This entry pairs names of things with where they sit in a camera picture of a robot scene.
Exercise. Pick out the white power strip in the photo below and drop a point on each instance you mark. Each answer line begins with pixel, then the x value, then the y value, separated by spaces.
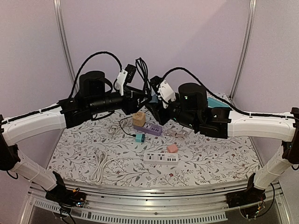
pixel 152 158

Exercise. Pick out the floral table mat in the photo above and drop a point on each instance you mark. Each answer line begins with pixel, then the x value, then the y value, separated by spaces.
pixel 202 160

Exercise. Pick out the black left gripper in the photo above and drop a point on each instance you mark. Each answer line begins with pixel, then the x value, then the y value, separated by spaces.
pixel 133 101

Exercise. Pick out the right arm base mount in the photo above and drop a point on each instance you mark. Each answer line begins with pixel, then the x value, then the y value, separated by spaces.
pixel 250 201

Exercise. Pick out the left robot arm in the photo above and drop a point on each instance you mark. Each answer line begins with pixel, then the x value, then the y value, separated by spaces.
pixel 67 113

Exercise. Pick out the beige cube socket adapter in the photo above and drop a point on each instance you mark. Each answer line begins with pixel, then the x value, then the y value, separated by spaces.
pixel 139 119

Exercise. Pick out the right aluminium frame post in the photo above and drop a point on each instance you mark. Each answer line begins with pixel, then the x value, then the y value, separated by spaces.
pixel 244 50

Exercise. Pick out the pink charger plug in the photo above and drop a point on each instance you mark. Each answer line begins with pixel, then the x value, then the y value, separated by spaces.
pixel 172 149

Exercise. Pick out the left aluminium frame post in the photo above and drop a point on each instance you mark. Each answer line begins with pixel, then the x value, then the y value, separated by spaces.
pixel 63 38

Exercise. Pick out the teal power strip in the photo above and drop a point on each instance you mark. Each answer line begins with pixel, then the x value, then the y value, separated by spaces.
pixel 213 103

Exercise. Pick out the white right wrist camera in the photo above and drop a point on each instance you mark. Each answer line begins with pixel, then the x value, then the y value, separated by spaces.
pixel 165 93

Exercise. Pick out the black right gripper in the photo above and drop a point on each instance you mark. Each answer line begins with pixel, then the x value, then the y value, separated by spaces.
pixel 160 114

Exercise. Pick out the aluminium frame post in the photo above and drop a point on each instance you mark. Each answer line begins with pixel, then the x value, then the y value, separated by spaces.
pixel 244 50
pixel 63 38

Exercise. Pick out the light blue charger plug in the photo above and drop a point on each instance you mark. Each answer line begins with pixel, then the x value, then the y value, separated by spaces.
pixel 154 99

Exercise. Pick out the teal charger plug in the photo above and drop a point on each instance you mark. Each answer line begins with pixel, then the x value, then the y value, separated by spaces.
pixel 140 137

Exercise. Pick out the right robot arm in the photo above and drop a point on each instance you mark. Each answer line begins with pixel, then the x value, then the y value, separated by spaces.
pixel 189 108

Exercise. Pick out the aluminium front rail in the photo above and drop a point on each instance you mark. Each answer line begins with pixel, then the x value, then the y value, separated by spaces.
pixel 204 204

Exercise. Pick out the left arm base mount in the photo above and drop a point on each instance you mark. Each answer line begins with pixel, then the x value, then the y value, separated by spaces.
pixel 67 197

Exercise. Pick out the purple power strip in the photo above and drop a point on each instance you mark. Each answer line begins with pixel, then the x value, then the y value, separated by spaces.
pixel 149 128

